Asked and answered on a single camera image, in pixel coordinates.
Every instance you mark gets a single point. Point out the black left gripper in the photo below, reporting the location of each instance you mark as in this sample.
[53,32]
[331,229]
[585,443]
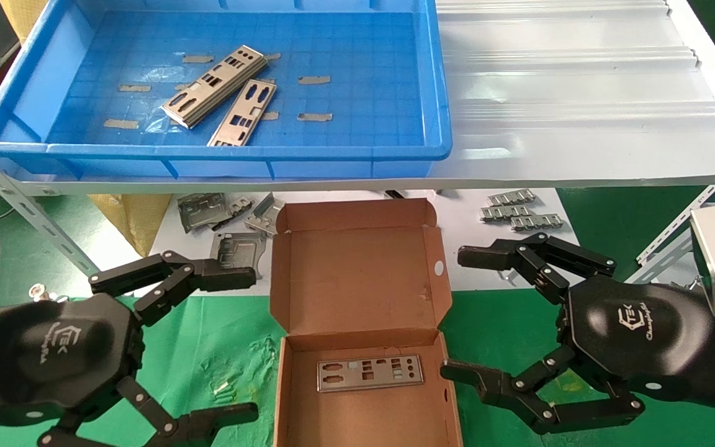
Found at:
[53,354]

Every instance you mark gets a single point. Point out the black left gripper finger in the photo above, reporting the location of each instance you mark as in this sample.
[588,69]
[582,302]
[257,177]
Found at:
[221,276]

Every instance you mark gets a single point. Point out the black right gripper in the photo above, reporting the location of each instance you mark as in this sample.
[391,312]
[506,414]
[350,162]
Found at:
[643,341]

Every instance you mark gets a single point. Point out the brown cardboard box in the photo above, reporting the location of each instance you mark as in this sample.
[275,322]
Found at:
[357,279]

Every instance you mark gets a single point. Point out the blue plastic tray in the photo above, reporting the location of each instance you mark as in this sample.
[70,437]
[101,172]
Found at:
[364,93]

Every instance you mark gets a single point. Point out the white tape scrap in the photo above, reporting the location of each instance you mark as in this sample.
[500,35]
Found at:
[222,388]

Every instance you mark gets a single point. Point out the green cloth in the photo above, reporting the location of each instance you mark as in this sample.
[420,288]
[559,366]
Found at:
[208,335]

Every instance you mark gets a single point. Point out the yellow woven sack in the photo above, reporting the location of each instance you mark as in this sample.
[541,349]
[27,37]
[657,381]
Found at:
[25,15]
[134,217]

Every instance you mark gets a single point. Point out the small black strip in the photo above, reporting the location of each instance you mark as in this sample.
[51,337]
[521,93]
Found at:
[395,194]

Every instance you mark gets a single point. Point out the slotted metal angle bar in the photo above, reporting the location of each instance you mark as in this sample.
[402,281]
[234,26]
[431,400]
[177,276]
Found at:
[22,202]
[661,262]
[674,228]

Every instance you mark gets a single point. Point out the silver metal clip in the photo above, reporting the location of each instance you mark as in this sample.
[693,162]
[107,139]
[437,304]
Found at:
[40,292]

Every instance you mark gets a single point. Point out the white corrugated shelf board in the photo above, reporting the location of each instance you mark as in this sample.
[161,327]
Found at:
[581,93]

